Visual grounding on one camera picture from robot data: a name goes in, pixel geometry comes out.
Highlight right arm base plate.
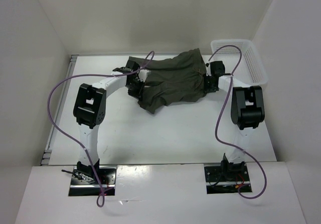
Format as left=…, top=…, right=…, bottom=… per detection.
left=204, top=164, right=252, bottom=194

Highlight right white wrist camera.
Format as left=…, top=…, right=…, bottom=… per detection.
left=205, top=62, right=212, bottom=76

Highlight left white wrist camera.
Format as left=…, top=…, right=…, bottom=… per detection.
left=138, top=69, right=151, bottom=82

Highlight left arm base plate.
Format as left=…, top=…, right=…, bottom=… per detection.
left=67, top=166, right=117, bottom=197

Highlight white plastic basket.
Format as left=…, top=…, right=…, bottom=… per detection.
left=210, top=39, right=268, bottom=86

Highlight olive green shorts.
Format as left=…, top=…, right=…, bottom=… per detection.
left=138, top=48, right=207, bottom=114

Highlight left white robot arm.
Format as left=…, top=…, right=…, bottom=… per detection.
left=73, top=60, right=148, bottom=184

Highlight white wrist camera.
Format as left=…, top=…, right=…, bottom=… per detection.
left=138, top=69, right=151, bottom=82
left=205, top=62, right=212, bottom=76

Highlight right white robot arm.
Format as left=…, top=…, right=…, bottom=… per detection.
left=204, top=61, right=265, bottom=180

